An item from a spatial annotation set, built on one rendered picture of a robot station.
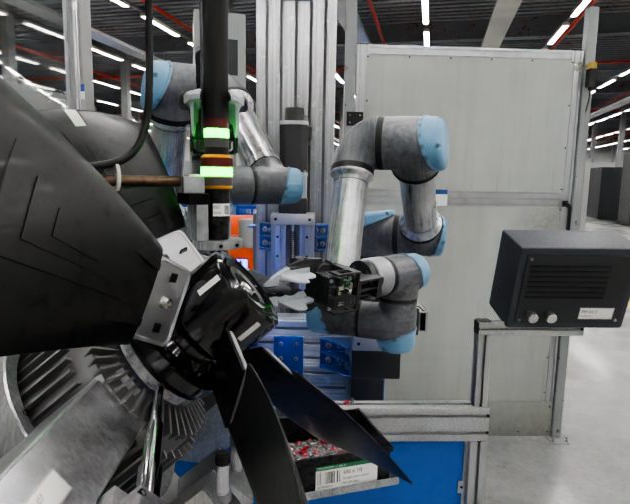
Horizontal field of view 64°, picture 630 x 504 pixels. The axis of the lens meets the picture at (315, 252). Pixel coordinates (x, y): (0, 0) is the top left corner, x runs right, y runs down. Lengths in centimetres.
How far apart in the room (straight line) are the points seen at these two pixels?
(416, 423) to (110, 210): 89
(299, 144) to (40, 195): 117
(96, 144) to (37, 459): 43
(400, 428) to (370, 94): 174
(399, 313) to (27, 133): 72
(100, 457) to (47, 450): 6
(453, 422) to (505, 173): 170
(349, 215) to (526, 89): 184
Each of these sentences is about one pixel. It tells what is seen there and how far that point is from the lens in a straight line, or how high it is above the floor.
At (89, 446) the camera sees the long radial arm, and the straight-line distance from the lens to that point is 53.
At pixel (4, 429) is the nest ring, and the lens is 63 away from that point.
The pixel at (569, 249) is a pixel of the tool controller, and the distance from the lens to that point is 116.
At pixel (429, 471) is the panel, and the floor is 70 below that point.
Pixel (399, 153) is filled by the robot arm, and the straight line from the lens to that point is 110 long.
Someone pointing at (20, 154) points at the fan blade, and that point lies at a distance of 46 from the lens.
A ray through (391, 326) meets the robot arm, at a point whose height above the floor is 108.
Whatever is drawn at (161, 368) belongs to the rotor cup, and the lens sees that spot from 60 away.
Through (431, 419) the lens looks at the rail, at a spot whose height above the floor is 83.
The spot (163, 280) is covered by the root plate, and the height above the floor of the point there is 125.
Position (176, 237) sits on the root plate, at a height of 128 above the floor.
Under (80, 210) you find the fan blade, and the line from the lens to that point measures 48.
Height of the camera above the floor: 136
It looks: 8 degrees down
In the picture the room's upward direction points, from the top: 1 degrees clockwise
